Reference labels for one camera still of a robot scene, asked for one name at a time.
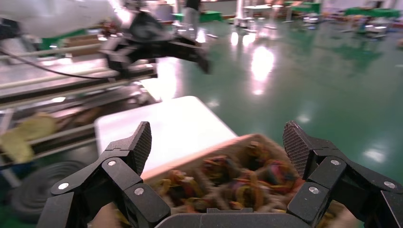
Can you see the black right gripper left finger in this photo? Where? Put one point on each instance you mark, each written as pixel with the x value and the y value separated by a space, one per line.
pixel 119 176

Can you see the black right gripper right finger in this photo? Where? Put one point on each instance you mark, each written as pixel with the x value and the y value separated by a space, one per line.
pixel 327 173

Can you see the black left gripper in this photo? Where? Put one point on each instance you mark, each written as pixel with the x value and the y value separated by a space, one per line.
pixel 148 30

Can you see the person in dark top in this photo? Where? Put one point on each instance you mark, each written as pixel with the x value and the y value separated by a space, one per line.
pixel 192 15

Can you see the brown cardboard box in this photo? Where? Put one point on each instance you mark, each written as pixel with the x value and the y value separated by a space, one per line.
pixel 85 42

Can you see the brown pulp divider tray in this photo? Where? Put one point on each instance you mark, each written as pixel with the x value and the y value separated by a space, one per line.
pixel 189 160

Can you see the green background table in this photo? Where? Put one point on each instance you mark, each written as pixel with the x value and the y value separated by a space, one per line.
pixel 373 12
pixel 211 15
pixel 303 7

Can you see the black ribbed wheel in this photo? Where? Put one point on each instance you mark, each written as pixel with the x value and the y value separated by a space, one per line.
pixel 41 188

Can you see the yellow blurry object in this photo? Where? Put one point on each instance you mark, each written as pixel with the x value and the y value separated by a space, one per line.
pixel 34 129

